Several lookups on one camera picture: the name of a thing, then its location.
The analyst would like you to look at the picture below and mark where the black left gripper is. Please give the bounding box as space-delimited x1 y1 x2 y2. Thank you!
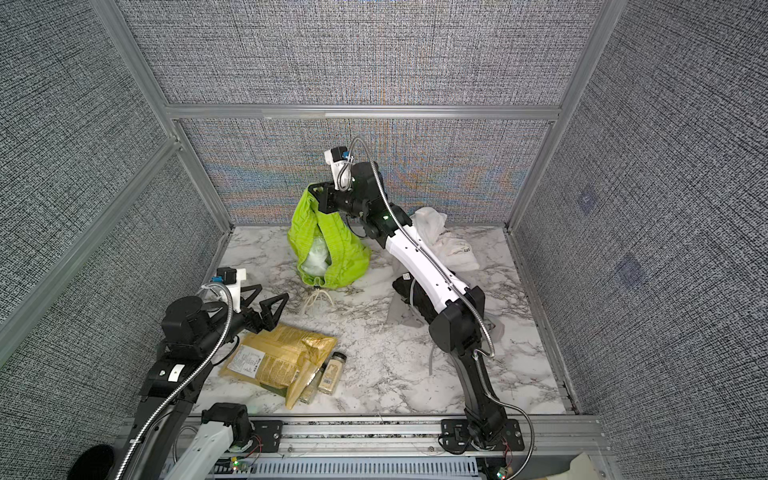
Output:
197 282 285 358

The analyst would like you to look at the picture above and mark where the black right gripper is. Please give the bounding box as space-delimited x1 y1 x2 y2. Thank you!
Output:
309 182 371 224

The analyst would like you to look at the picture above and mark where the lime green cloth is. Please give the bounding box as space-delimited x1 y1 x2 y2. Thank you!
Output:
287 188 371 290

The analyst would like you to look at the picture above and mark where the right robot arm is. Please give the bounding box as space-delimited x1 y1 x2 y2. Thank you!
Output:
309 160 508 449

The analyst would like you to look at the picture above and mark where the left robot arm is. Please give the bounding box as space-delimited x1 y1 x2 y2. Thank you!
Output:
111 283 289 479

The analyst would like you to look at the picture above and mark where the yellow padded envelope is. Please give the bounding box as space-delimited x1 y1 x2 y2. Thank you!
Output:
222 325 337 409

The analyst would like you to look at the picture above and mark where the spice jar with black lid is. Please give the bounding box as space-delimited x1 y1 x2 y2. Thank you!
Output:
318 351 347 395

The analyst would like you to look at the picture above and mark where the clear glass bottle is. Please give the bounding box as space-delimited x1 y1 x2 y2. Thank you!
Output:
299 364 326 405

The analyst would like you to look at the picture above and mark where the white printed t-shirt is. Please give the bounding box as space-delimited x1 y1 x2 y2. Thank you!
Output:
411 207 480 272

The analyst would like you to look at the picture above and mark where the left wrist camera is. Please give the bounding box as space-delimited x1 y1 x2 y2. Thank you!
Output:
213 267 247 313

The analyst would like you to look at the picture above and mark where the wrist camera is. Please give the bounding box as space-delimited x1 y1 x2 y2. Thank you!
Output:
213 267 247 313
324 146 352 191

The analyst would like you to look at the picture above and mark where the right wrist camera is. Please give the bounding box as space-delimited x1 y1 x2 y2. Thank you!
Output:
324 146 352 191

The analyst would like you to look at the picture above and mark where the left arm metal conduit cable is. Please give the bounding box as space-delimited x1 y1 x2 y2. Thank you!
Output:
112 281 235 480

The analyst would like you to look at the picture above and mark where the arm metal conduit cable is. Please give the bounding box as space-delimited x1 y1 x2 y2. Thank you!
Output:
335 136 535 480
112 281 235 480

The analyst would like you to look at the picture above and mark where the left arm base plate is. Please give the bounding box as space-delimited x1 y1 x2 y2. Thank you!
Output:
247 419 284 455

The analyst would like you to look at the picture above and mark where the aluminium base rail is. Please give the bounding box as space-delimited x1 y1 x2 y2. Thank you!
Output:
250 414 615 462

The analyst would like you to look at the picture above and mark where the white slotted cable duct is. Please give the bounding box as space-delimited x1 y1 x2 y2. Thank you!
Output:
204 457 481 479

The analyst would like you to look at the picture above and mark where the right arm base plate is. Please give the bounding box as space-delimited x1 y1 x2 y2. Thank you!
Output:
437 417 526 455

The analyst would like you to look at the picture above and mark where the right arm metal conduit cable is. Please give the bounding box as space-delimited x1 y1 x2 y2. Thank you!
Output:
335 136 535 480

